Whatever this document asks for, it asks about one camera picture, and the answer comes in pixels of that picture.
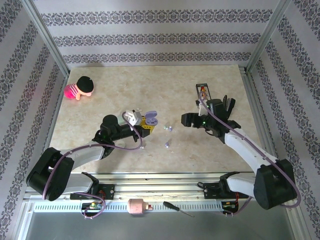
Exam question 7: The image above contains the aluminium side rail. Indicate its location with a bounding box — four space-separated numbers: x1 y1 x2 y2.
23 71 71 201
238 65 305 240

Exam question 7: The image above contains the black handled screwdriver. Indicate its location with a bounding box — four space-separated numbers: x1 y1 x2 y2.
162 200 195 218

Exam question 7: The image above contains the white slotted cable duct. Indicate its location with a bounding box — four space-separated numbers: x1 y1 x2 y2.
33 200 225 214

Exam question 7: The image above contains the black stapler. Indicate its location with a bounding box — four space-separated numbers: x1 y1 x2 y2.
223 94 236 118

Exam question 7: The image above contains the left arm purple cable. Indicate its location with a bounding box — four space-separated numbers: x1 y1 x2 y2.
41 111 144 221

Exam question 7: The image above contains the small controller board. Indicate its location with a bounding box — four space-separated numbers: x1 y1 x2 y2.
221 200 240 210
81 201 106 211

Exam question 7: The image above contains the purple earbud charging case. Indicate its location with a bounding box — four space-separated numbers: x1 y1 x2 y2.
144 111 159 126

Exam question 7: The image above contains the aluminium frame post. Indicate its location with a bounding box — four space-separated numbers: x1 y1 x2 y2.
245 0 294 75
21 0 71 77

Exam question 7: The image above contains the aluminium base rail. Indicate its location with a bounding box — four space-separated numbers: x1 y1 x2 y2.
74 171 256 201

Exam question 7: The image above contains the pink doll with black hat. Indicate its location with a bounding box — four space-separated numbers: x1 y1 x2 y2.
63 76 95 101

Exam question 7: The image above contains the grey metal sheet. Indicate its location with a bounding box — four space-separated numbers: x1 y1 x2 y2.
24 211 295 240

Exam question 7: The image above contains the pink bottle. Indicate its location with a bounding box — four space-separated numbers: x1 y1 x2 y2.
127 198 154 215

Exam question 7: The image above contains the black battery box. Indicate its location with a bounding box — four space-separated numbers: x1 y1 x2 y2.
195 83 210 101

